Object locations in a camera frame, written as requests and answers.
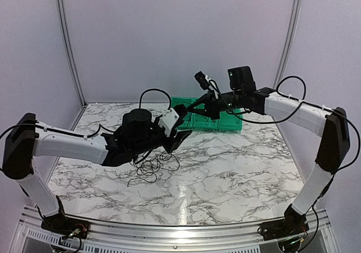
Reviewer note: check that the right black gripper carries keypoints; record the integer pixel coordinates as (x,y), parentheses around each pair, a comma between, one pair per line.
(211,106)

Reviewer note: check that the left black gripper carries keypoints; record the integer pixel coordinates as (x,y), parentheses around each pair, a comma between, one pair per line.
(175,142)

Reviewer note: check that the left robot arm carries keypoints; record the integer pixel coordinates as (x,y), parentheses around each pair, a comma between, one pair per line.
(138,135)

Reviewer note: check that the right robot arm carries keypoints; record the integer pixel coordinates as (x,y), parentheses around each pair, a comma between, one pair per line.
(329,125)

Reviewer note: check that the left green storage bin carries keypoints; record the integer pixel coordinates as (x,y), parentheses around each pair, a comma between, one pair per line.
(187,121)

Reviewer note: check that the green storage bin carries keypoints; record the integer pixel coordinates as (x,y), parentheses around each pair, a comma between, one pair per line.
(229,122)
(187,121)
(200,122)

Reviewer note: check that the middle green storage bin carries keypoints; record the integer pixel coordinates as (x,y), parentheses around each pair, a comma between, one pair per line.
(200,122)

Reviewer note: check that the right green storage bin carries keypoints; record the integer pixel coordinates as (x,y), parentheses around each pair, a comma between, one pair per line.
(229,122)

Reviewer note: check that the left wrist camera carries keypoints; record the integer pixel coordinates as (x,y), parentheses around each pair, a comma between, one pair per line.
(172,118)

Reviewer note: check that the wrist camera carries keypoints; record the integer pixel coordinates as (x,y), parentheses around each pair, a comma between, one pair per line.
(206,83)
(172,118)

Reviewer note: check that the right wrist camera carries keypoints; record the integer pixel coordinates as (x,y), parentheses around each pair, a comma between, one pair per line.
(206,83)

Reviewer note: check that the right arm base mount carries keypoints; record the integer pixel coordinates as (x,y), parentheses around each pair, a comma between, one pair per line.
(277,229)

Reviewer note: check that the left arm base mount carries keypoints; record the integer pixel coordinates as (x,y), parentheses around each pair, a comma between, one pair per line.
(71,225)

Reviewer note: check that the front aluminium rail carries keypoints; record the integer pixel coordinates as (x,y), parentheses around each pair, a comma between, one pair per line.
(117,237)

